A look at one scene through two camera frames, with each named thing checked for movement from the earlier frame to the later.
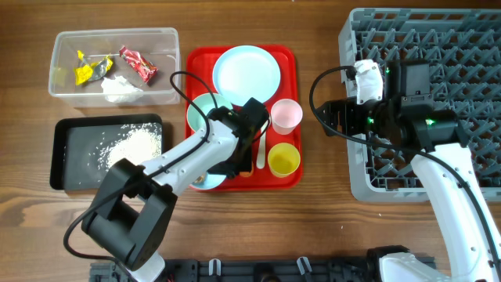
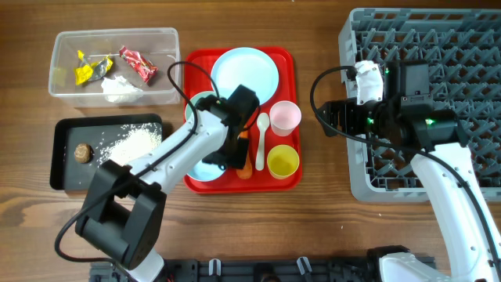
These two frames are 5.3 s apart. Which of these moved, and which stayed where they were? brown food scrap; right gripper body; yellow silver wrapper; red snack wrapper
Moved: brown food scrap
Stayed: red snack wrapper; yellow silver wrapper; right gripper body
